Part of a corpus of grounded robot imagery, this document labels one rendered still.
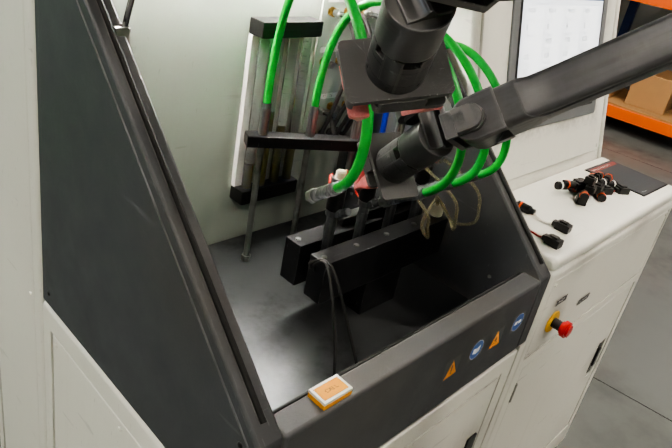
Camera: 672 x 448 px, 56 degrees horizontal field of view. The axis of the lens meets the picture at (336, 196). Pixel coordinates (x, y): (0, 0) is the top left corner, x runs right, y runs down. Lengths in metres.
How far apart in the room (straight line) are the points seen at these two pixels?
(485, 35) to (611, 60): 0.51
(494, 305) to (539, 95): 0.41
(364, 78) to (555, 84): 0.30
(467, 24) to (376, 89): 0.70
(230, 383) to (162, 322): 0.14
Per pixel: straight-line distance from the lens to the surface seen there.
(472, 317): 1.05
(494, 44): 1.33
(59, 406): 1.32
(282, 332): 1.10
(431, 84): 0.60
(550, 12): 1.51
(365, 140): 0.77
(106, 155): 0.87
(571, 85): 0.82
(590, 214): 1.49
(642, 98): 6.30
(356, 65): 0.59
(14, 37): 1.10
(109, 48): 0.84
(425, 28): 0.50
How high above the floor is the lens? 1.52
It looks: 26 degrees down
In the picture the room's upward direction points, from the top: 11 degrees clockwise
